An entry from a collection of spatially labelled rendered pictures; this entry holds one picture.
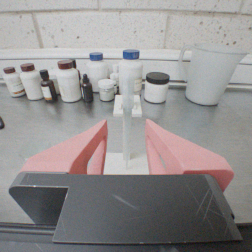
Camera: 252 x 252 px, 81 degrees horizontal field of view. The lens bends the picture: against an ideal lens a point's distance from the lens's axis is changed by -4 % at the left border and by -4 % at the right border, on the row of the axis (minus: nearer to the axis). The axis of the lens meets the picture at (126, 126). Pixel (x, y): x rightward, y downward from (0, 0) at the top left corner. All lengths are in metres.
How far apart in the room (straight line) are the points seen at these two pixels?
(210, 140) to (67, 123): 0.32
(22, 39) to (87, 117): 0.42
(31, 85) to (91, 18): 0.29
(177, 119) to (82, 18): 0.44
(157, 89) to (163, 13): 0.26
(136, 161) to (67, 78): 0.29
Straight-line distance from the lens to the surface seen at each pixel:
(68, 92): 0.46
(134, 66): 0.44
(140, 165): 0.27
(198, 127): 0.39
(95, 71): 0.49
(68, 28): 0.63
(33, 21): 0.68
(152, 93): 0.44
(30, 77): 0.51
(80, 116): 0.40
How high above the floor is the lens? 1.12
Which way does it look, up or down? 37 degrees down
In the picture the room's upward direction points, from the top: 1 degrees clockwise
